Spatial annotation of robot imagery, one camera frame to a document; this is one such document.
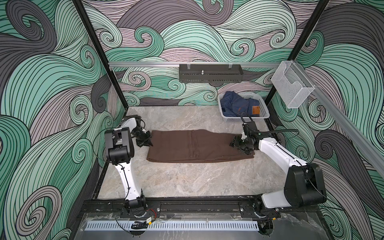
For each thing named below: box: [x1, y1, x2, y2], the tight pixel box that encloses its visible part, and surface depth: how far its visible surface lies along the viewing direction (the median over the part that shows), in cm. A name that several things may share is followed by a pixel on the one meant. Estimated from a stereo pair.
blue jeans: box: [220, 91, 260, 117], surface depth 113 cm
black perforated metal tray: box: [179, 64, 244, 83], surface depth 97 cm
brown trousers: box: [146, 129, 255, 163], surface depth 96 cm
